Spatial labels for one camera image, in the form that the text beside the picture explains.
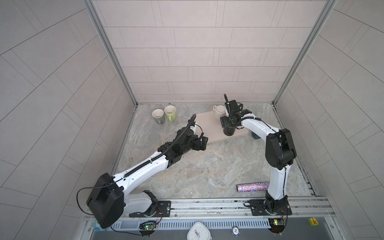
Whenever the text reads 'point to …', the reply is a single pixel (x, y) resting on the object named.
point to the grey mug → (158, 115)
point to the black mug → (229, 131)
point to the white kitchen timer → (199, 231)
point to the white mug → (220, 111)
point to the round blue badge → (235, 231)
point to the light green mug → (170, 111)
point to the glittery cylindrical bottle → (252, 187)
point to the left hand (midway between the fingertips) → (203, 137)
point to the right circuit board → (277, 225)
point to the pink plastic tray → (212, 129)
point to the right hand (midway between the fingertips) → (227, 119)
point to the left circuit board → (147, 228)
